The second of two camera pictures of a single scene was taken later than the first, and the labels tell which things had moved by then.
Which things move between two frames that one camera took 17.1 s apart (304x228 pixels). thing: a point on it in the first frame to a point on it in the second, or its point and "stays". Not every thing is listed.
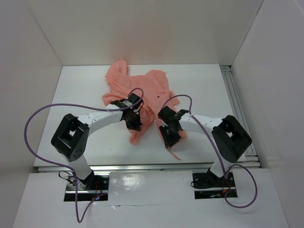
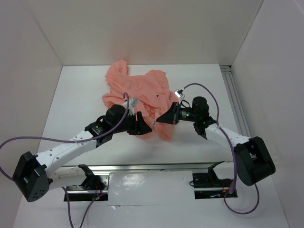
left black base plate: x=89 y=189 stays
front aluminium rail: x=131 y=168 stays
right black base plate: x=207 y=186 stays
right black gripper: x=168 y=140 to x=172 y=115
